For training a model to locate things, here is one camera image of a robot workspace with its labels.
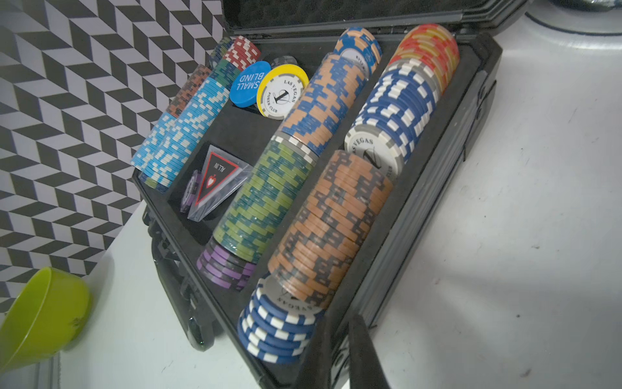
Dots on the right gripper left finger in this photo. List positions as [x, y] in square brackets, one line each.
[316, 365]

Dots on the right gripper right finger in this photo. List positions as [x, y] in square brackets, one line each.
[365, 368]

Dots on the black poker case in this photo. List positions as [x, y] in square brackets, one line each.
[296, 179]

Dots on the yellow green bowl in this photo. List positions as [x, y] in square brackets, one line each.
[49, 313]

